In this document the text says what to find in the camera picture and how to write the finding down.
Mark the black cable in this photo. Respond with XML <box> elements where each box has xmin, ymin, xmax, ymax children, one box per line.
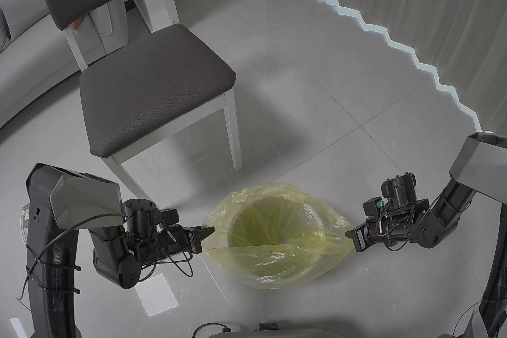
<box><xmin>452</xmin><ymin>301</ymin><xmax>482</xmax><ymax>338</ymax></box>
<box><xmin>192</xmin><ymin>322</ymin><xmax>232</xmax><ymax>338</ymax></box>
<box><xmin>16</xmin><ymin>213</ymin><xmax>127</xmax><ymax>303</ymax></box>

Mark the grey and white chair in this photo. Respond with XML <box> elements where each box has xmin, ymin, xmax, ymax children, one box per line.
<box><xmin>44</xmin><ymin>0</ymin><xmax>243</xmax><ymax>219</ymax></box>

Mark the yellow plastic bag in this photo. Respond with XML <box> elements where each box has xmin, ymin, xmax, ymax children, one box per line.
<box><xmin>202</xmin><ymin>182</ymin><xmax>356</xmax><ymax>290</ymax></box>

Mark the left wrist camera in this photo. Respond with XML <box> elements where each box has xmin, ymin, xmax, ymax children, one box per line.
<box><xmin>160</xmin><ymin>209</ymin><xmax>180</xmax><ymax>229</ymax></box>

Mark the white cushion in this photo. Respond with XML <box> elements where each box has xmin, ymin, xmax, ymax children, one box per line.
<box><xmin>89</xmin><ymin>2</ymin><xmax>129</xmax><ymax>52</ymax></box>

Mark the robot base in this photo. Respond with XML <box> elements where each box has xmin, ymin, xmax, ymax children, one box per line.
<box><xmin>206</xmin><ymin>322</ymin><xmax>329</xmax><ymax>338</ymax></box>

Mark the dark grey cushion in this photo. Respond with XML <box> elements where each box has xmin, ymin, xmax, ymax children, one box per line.
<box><xmin>0</xmin><ymin>6</ymin><xmax>12</xmax><ymax>52</ymax></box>

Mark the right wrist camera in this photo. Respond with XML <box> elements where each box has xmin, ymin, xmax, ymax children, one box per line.
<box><xmin>364</xmin><ymin>197</ymin><xmax>386</xmax><ymax>219</ymax></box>

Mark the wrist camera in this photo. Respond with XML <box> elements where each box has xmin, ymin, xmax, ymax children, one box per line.
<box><xmin>364</xmin><ymin>197</ymin><xmax>386</xmax><ymax>219</ymax></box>
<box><xmin>160</xmin><ymin>209</ymin><xmax>180</xmax><ymax>229</ymax></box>

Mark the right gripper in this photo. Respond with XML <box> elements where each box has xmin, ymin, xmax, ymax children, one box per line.
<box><xmin>353</xmin><ymin>222</ymin><xmax>384</xmax><ymax>253</ymax></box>

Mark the pale grey sofa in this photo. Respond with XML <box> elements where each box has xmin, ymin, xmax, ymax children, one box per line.
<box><xmin>0</xmin><ymin>0</ymin><xmax>133</xmax><ymax>131</ymax></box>

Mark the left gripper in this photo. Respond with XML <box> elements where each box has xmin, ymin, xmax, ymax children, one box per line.
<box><xmin>170</xmin><ymin>227</ymin><xmax>204</xmax><ymax>256</ymax></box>

